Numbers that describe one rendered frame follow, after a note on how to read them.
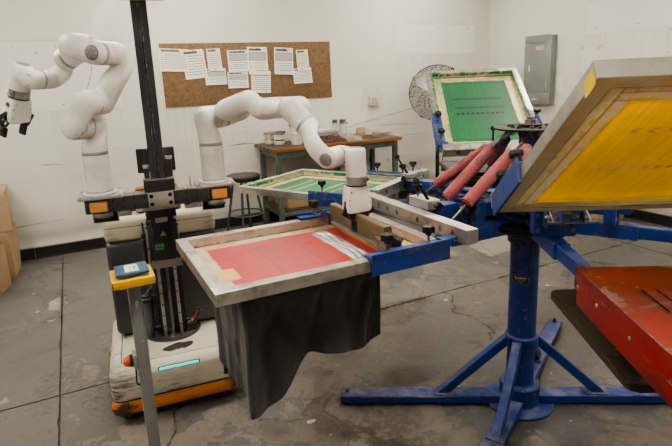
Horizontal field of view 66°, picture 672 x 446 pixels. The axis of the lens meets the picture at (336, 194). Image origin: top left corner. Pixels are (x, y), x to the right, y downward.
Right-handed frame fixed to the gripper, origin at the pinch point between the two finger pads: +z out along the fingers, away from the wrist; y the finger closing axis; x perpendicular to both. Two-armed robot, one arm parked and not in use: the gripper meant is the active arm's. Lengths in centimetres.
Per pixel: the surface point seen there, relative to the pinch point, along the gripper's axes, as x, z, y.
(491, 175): 8, -12, -56
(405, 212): -1.5, -1.1, -21.7
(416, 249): 29.7, 1.9, -4.6
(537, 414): 11, 101, -82
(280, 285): 29, 4, 41
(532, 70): -297, -52, -402
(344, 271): 28.6, 4.2, 20.9
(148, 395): -11, 49, 78
